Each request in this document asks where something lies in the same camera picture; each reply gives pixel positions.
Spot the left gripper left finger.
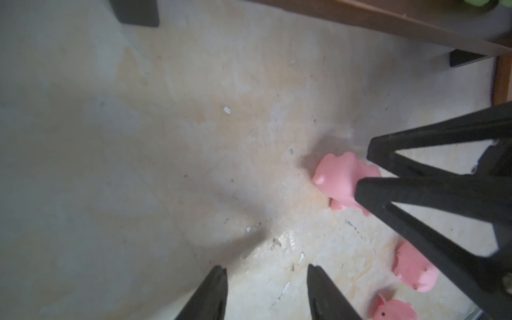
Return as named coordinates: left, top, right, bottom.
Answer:
left=175, top=265, right=228, bottom=320

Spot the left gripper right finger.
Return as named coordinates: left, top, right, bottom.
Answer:
left=307, top=264, right=361, bottom=320

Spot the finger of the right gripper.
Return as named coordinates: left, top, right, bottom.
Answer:
left=367, top=102, right=511, bottom=177
left=355, top=175, right=511, bottom=319

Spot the pink pig toy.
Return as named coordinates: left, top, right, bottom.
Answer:
left=373, top=295, right=419, bottom=320
left=312, top=151, right=381, bottom=217
left=393, top=242, right=440, bottom=293

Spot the green truck pink drum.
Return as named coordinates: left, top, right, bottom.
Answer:
left=463, top=0, right=499, bottom=8

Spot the brown wooden tray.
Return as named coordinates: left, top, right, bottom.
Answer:
left=492, top=54, right=512, bottom=106

